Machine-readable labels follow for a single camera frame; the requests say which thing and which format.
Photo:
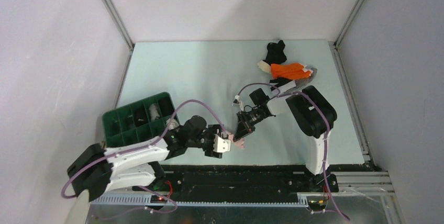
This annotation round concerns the rolled white underwear in tray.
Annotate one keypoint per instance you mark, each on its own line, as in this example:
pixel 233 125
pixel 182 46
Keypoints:
pixel 154 112

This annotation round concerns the black white striped underwear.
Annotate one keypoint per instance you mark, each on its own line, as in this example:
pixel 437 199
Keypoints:
pixel 281 86

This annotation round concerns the green divided storage tray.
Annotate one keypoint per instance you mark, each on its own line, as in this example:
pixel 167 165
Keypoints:
pixel 119 127

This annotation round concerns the orange underwear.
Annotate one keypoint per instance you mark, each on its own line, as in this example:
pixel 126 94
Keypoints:
pixel 293 71

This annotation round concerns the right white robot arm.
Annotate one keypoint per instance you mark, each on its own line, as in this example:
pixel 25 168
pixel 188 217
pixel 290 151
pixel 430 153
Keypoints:
pixel 313 113

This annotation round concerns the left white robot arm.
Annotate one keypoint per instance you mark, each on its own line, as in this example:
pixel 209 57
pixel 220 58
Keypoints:
pixel 97 170

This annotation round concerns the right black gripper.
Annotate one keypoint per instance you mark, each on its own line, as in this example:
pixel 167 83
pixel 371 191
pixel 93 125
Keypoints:
pixel 242 130

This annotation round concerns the right aluminium frame post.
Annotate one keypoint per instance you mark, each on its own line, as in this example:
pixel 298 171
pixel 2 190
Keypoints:
pixel 348 23

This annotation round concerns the grey mesh underwear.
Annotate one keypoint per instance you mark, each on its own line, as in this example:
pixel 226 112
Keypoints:
pixel 305 81

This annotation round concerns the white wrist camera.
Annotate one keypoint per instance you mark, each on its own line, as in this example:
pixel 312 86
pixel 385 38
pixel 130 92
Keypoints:
pixel 221 145
pixel 237 101

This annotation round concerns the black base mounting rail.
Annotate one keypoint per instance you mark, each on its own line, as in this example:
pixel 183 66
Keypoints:
pixel 238 183

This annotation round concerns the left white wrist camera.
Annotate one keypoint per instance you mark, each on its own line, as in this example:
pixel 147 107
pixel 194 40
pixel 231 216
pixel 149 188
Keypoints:
pixel 221 145

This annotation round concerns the left aluminium frame post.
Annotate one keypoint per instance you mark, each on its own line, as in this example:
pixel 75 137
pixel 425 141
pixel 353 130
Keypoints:
pixel 119 23

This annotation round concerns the aluminium frame post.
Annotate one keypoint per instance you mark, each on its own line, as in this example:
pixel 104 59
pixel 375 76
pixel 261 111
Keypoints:
pixel 119 23
pixel 348 23

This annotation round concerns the cream underwear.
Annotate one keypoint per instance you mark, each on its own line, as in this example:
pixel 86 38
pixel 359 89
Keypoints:
pixel 265 67

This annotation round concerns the white pink-trimmed underwear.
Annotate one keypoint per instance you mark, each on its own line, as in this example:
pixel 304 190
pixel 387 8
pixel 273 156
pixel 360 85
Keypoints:
pixel 172 124

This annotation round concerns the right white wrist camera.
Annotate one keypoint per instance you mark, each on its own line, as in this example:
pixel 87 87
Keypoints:
pixel 237 101

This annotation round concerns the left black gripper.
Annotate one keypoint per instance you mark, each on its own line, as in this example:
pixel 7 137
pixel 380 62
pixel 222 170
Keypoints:
pixel 212 129

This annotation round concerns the light pink underwear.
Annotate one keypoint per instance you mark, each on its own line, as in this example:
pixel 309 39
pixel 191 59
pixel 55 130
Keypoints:
pixel 239 143

